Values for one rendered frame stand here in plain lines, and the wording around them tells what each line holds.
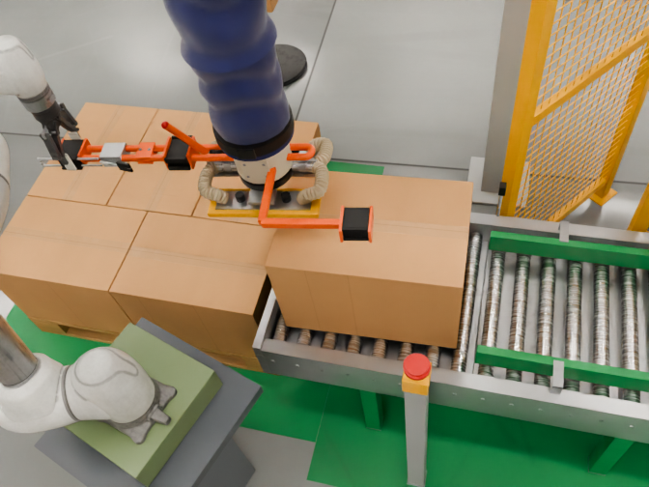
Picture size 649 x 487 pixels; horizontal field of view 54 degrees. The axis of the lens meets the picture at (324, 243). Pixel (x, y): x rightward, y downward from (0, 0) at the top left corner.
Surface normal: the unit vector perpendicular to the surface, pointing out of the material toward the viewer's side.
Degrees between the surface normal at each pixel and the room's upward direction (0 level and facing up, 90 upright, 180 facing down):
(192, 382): 3
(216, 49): 101
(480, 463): 0
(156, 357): 3
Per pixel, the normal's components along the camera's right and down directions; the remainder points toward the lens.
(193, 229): -0.12, -0.57
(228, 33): 0.38, 0.59
